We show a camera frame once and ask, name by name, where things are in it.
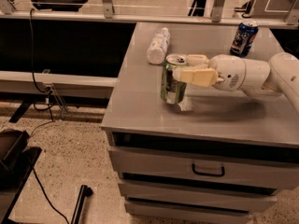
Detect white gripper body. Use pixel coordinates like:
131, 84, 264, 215
209, 54, 246, 91

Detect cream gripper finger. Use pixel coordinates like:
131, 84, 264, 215
173, 67, 218, 88
187, 54, 209, 68

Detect crushed green soda can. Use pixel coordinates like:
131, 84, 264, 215
160, 53, 187, 105

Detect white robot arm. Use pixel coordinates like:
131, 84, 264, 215
172, 52, 299, 112

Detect blue soda can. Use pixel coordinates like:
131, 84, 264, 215
230, 21, 259, 57

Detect white plastic bottle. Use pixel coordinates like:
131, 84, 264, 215
147, 27, 170, 64

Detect grey drawer cabinet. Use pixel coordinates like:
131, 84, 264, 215
102, 22, 299, 224

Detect grey metal railing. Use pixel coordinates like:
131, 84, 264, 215
1, 0, 296, 29

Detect black stand leg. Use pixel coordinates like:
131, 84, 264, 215
70, 185, 93, 224

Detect black chair base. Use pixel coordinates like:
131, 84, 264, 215
0, 130, 41, 224

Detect black drawer handle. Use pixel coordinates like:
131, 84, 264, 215
192, 163, 225, 177

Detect black hanging cable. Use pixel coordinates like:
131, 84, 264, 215
28, 8, 55, 123

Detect black floor cable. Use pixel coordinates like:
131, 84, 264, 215
32, 168, 70, 224

